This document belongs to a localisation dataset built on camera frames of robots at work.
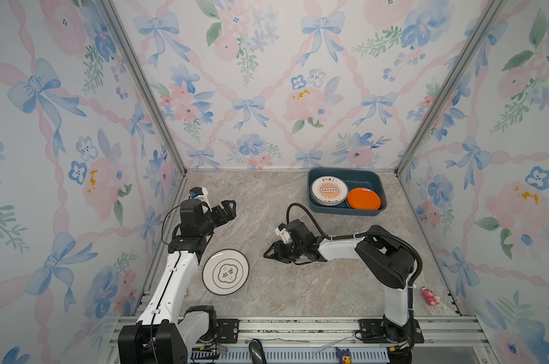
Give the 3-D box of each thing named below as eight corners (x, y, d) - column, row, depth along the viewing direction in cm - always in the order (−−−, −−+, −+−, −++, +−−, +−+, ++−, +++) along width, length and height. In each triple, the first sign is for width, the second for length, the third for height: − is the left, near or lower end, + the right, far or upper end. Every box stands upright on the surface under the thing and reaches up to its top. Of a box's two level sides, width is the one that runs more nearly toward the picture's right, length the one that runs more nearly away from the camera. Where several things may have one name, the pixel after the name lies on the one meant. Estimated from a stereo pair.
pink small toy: (425, 306, 81) (431, 303, 78) (419, 289, 85) (424, 286, 82) (436, 306, 81) (442, 303, 79) (429, 289, 85) (434, 286, 82)
